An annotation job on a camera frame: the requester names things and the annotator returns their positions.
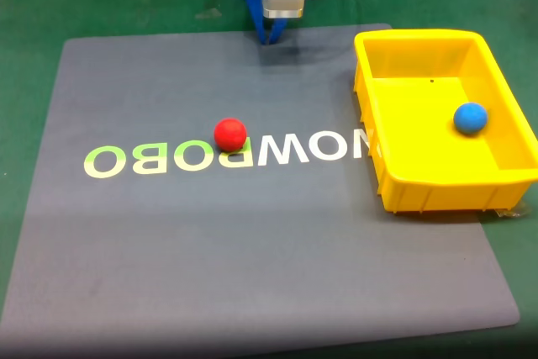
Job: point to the silver camera box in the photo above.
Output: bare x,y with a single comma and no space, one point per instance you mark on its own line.
283,8

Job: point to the blue ball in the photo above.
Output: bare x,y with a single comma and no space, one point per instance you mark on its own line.
471,118

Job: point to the yellow plastic bin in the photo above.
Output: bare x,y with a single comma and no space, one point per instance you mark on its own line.
420,157

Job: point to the grey mat with lettering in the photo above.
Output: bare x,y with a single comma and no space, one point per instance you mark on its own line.
252,249

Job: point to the clear tape piece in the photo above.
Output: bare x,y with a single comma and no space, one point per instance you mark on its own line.
515,212

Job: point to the red ball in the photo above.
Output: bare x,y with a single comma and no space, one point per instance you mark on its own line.
230,135

